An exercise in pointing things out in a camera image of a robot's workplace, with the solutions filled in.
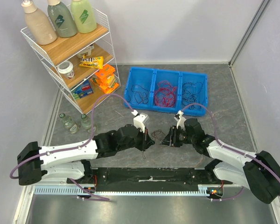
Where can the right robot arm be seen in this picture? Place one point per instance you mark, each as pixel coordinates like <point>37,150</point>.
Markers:
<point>258,172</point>

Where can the right glass bottle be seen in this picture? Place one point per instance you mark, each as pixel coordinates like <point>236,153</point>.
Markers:
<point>87,124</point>

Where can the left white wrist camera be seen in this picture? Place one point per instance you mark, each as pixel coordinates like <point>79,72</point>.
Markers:
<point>139,120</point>

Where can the aluminium corner profile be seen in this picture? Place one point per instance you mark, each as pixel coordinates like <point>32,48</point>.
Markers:
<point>252,25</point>

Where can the dark green pump bottle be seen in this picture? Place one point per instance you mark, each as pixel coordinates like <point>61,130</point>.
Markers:
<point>61,19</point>

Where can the white wire shelf rack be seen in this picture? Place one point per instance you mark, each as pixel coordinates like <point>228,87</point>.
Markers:
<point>64,49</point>

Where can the orange snack boxes stack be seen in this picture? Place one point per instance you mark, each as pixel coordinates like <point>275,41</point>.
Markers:
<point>105,79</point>

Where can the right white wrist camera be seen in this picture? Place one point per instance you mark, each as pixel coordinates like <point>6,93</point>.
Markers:
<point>180,119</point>

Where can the slotted cable duct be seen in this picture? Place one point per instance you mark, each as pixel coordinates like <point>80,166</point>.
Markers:
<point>72,189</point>

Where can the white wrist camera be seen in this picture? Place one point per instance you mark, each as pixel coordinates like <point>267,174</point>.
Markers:
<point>180,119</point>
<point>139,120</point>

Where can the beige pump bottle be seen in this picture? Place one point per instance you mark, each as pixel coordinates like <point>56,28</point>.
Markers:
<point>38,23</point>

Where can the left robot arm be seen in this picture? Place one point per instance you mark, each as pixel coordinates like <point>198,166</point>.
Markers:
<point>36,163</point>

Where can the blue three-compartment bin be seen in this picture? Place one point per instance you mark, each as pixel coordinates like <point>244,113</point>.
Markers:
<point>167,90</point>

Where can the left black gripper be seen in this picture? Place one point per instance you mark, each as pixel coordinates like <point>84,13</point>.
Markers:
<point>146,140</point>

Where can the left glass bottle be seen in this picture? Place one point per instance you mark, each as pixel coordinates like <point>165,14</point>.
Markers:
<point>68,123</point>

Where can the light green pump bottle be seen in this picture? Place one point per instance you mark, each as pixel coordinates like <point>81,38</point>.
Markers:
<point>83,16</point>

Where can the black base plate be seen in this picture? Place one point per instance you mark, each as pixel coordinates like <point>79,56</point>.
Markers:
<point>152,179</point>

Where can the blue snack packet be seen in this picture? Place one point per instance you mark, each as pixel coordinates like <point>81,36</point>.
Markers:
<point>83,90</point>

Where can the white paper cup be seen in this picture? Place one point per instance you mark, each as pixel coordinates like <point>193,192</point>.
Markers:
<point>66,69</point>

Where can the white tub container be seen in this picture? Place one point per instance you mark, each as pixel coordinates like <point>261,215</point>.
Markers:
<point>86,51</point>

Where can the yellow candy bag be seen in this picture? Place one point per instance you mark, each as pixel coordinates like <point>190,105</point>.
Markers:
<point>92,62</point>

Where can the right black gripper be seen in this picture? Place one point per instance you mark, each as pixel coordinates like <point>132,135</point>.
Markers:
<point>173,136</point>

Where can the glass bottle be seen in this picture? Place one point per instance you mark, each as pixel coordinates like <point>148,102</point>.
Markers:
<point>68,123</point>
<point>87,124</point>

